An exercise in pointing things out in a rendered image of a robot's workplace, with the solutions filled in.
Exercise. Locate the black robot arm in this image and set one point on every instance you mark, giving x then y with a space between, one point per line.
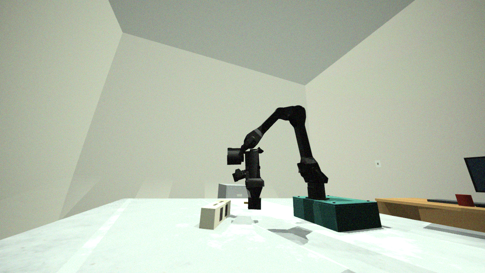
308 166

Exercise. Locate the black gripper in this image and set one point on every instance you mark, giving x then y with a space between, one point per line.
254 183

